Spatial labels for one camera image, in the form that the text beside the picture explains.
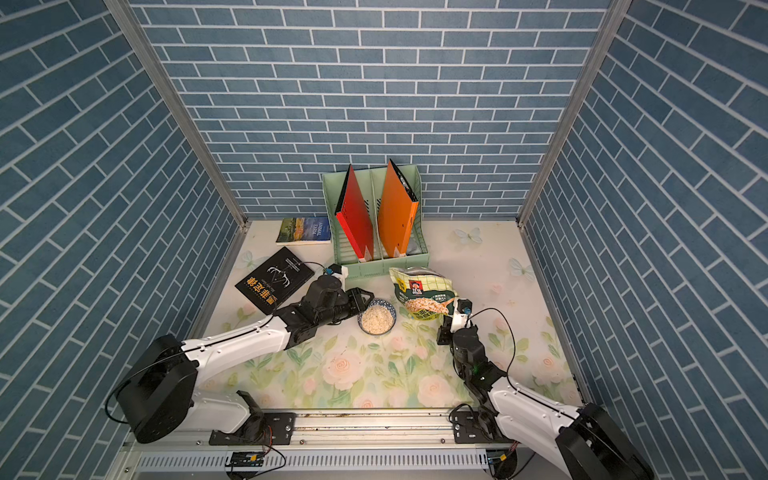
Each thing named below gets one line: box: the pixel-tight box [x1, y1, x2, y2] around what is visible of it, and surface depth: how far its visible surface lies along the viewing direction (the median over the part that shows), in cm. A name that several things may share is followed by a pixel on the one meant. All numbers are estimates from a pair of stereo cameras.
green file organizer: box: [322, 164, 430, 279], surface depth 103 cm
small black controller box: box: [230, 451, 265, 467], surface depth 73 cm
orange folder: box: [378, 158, 419, 258], surface depth 91 cm
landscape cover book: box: [276, 217, 332, 245], surface depth 118 cm
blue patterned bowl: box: [357, 298, 397, 336], surface depth 89 cm
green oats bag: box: [389, 266, 459, 321], surface depth 80 cm
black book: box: [235, 246, 315, 315], surface depth 101 cm
